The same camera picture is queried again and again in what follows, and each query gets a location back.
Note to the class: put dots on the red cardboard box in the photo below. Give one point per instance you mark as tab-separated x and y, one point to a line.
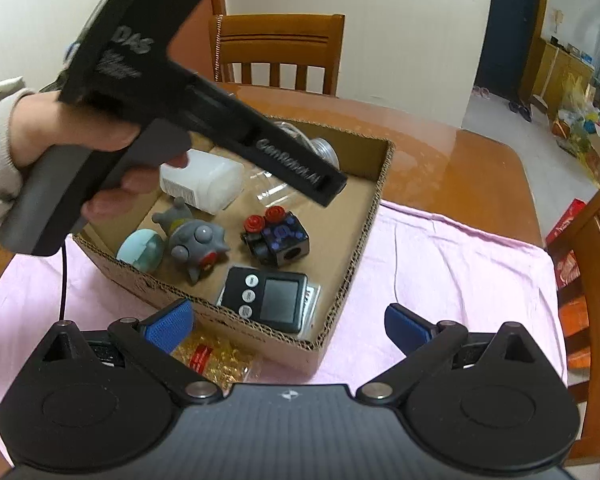
569	220

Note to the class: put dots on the pink cloth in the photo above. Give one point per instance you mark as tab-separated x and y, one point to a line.
454	285

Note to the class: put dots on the grey rubber monster toy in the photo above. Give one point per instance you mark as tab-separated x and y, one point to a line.
195	240

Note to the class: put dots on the pile of household clutter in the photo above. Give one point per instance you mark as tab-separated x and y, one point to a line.
579	130

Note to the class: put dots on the black digital timer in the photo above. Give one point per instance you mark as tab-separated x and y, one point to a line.
275	300

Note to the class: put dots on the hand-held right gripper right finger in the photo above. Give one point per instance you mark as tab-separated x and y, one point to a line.
404	327

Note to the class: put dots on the gold packet with red label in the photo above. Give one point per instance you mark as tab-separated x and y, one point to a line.
215	360

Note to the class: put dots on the wooden chair with slatted back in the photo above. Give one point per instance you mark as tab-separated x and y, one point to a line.
280	35

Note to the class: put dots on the dark door with wooden frame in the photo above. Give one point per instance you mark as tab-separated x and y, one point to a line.
504	35

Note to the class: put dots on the teal egg toy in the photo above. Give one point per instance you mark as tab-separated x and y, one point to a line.
140	252

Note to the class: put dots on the person's left hand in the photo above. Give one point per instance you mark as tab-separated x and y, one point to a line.
65	125

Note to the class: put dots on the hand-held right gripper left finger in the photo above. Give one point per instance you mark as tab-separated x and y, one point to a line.
170	329

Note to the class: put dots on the brown cardboard box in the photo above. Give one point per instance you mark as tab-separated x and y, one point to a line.
325	240

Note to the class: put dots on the white plastic bottle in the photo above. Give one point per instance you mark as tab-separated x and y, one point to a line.
205	180

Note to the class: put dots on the black cube toy red wheels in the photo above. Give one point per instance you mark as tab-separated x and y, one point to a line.
280	240

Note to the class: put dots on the wooden cabinet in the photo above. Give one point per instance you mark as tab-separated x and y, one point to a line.
559	65

